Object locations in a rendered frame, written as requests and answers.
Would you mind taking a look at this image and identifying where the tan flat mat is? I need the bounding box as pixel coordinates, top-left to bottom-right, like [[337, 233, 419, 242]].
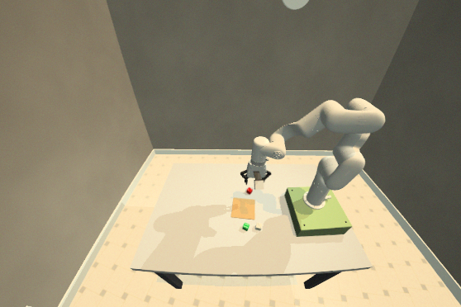
[[231, 198, 255, 220]]

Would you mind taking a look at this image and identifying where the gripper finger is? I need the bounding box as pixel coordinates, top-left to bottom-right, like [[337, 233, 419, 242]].
[[240, 170, 248, 185], [262, 170, 272, 181]]

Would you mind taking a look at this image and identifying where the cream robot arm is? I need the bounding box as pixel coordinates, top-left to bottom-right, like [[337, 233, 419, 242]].
[[250, 98, 385, 210]]

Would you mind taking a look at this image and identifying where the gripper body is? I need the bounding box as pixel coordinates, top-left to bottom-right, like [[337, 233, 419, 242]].
[[246, 160, 267, 178]]

